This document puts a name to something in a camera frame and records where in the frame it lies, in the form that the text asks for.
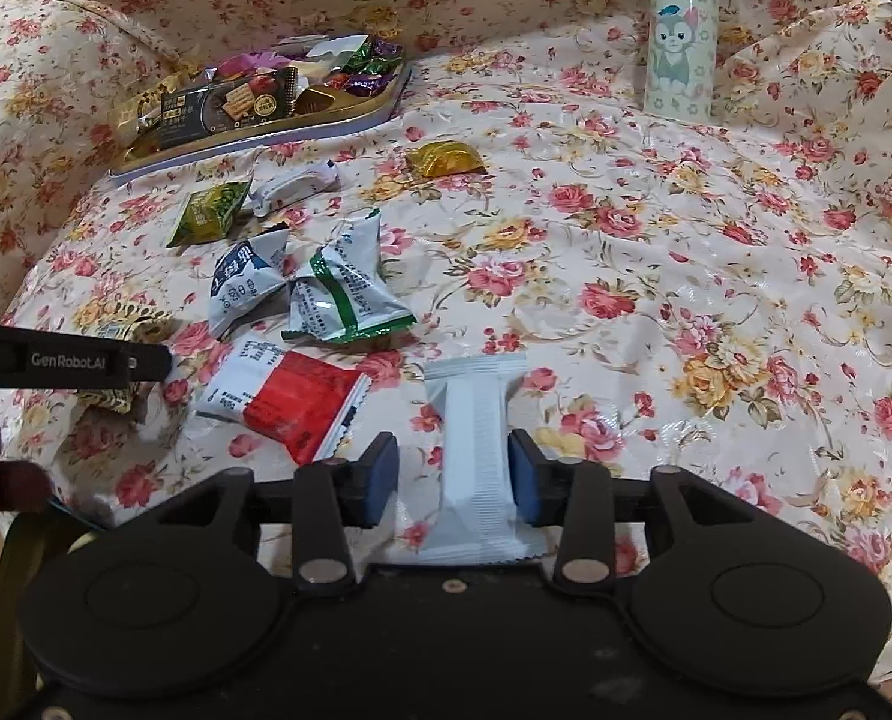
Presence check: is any empty gold metal tray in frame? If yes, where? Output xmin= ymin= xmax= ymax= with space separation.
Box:
xmin=0 ymin=500 xmax=109 ymax=718

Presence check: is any beige patterned cracker packet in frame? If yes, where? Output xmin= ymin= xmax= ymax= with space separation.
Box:
xmin=78 ymin=301 xmax=174 ymax=415

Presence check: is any silver white snack bar packet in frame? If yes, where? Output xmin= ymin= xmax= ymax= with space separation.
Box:
xmin=395 ymin=353 xmax=546 ymax=567

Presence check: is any olive green snack packet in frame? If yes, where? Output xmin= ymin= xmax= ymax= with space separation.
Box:
xmin=166 ymin=181 xmax=251 ymax=247

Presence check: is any gold tray with snacks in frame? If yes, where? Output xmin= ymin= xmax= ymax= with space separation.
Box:
xmin=110 ymin=32 xmax=412 ymax=181

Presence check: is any small white candy wrapper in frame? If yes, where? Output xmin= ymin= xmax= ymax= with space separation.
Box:
xmin=242 ymin=161 xmax=340 ymax=218

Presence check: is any green white snack packet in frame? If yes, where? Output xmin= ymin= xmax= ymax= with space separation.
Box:
xmin=281 ymin=208 xmax=415 ymax=344

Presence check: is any floral sofa cover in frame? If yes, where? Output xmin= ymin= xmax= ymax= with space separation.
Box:
xmin=0 ymin=0 xmax=892 ymax=691

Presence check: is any gold foil candy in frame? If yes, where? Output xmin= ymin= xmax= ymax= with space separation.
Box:
xmin=405 ymin=140 xmax=486 ymax=179

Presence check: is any cat print water bottle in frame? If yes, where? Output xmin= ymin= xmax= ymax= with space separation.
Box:
xmin=644 ymin=0 xmax=719 ymax=124

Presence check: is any navy white biscuit packet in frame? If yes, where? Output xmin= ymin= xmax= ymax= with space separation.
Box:
xmin=208 ymin=223 xmax=295 ymax=340

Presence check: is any red white snack packet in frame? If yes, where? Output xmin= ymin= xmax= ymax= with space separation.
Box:
xmin=195 ymin=335 xmax=371 ymax=466

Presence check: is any black cracker box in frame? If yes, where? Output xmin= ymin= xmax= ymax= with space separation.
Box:
xmin=155 ymin=67 xmax=299 ymax=149

